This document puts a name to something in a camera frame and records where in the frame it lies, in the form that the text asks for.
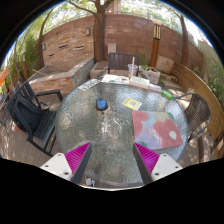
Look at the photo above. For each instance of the floral print mouse pad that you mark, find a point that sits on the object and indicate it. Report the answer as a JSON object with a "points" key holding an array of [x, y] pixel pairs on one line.
{"points": [[156, 130]]}

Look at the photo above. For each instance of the white wall box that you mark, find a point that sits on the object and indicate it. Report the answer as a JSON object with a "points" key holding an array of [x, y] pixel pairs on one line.
{"points": [[112, 48]]}

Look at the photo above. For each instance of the green tube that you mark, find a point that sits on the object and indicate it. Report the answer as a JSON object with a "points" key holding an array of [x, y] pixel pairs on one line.
{"points": [[167, 94]]}

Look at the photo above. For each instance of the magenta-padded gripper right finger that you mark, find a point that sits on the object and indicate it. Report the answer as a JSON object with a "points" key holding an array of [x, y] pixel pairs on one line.
{"points": [[148, 158]]}

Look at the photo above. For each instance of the thick tree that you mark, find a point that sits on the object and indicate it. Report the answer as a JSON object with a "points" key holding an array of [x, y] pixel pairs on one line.
{"points": [[99, 33]]}

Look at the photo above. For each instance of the clear plastic cup with straw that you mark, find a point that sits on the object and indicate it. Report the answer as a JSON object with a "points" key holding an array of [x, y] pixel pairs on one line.
{"points": [[132, 70]]}

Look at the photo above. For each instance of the blue computer mouse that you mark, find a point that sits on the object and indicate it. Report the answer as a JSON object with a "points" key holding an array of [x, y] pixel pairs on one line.
{"points": [[101, 104]]}

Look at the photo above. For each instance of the small thin book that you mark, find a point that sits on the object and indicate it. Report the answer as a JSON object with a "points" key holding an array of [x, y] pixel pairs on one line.
{"points": [[155, 88]]}

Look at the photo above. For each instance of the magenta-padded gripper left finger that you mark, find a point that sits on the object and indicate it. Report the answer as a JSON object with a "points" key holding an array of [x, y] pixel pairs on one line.
{"points": [[78, 156]]}

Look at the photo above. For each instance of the wooden garden lamp post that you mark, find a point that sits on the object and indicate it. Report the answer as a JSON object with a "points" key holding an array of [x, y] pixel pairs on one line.
{"points": [[155, 43]]}

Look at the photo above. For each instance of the wall lamp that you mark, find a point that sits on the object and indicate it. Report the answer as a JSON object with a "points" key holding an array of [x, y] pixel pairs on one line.
{"points": [[88, 32], [43, 46]]}

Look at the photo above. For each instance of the yellow card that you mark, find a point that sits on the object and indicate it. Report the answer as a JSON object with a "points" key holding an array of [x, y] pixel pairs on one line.
{"points": [[132, 103]]}

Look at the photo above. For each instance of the colourful printed sheet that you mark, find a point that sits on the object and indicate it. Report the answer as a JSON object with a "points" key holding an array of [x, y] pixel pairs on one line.
{"points": [[115, 79]]}

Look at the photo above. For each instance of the dark wooden slatted chair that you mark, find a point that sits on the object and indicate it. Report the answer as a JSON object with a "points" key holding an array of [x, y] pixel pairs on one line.
{"points": [[121, 60]]}

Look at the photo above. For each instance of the white licence plate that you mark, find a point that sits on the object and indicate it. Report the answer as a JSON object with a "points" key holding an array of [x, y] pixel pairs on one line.
{"points": [[89, 84]]}

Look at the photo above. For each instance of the white planter box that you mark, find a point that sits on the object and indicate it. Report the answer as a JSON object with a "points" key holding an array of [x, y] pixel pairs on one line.
{"points": [[151, 75]]}

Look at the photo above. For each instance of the curved wooden bench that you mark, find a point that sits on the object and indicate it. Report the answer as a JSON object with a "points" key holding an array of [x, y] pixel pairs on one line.
{"points": [[196, 81]]}

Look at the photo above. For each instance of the beige stone slab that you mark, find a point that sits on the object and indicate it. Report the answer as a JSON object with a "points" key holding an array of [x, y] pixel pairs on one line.
{"points": [[165, 64]]}

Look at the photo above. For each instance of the thin tree trunk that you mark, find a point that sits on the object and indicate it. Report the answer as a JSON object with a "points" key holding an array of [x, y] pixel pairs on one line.
{"points": [[185, 40]]}

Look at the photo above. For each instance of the black folding chair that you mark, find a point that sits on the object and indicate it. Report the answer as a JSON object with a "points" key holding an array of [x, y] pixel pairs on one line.
{"points": [[30, 116]]}

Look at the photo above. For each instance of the dark wicker chair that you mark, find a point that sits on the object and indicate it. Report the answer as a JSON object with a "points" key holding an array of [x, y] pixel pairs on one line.
{"points": [[197, 111]]}

